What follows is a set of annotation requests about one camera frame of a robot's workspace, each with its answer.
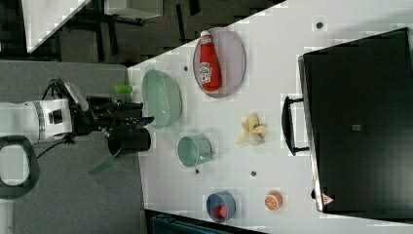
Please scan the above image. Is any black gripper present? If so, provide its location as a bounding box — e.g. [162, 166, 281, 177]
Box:
[68, 96, 154, 137]

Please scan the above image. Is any plush peeled banana toy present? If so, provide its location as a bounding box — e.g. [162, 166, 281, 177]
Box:
[237, 113, 266, 146]

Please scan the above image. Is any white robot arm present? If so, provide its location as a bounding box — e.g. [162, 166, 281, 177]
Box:
[1, 97, 155, 200]

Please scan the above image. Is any green metal mug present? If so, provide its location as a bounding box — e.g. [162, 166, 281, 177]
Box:
[177, 135, 213, 168]

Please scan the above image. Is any green cylinder bottle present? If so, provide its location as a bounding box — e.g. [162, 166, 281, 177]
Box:
[114, 85, 133, 94]

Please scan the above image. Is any green perforated colander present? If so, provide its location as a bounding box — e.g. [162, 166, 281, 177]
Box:
[141, 69, 182, 130]

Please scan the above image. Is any green slotted spatula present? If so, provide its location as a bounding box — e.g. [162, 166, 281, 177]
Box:
[88, 149, 122, 176]

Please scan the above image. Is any red ketchup bottle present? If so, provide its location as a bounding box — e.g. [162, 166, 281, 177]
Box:
[199, 30, 221, 92]

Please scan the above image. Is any grey oval plate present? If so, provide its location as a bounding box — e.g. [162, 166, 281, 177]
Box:
[193, 27, 246, 98]

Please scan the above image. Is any blue bowl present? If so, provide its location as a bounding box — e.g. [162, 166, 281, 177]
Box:
[206, 191, 237, 223]

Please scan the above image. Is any red strawberry toy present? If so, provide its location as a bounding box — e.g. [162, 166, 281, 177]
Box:
[213, 206, 228, 219]

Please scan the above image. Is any orange slice toy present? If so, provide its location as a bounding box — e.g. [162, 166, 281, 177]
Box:
[265, 191, 282, 211]

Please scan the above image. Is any black toaster oven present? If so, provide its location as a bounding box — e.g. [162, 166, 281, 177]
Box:
[297, 27, 413, 223]

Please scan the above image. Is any black cable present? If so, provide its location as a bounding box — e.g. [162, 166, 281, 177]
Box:
[35, 77, 77, 160]

